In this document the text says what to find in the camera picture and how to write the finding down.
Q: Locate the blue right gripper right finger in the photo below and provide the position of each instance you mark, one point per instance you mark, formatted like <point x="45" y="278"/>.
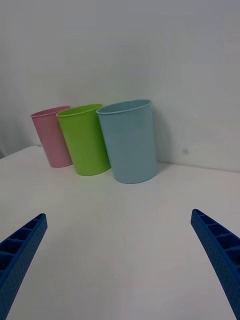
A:
<point x="222" y="257"/>

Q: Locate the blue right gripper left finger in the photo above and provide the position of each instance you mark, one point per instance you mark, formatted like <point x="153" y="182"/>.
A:
<point x="20" y="257"/>

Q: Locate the pink plastic bin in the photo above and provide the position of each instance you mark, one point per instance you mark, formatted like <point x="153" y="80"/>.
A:
<point x="53" y="140"/>

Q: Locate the green plastic bin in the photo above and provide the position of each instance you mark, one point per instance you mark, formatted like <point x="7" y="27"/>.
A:
<point x="85" y="142"/>

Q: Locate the pale blue plastic bin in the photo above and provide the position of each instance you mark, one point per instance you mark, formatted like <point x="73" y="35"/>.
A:
<point x="130" y="145"/>

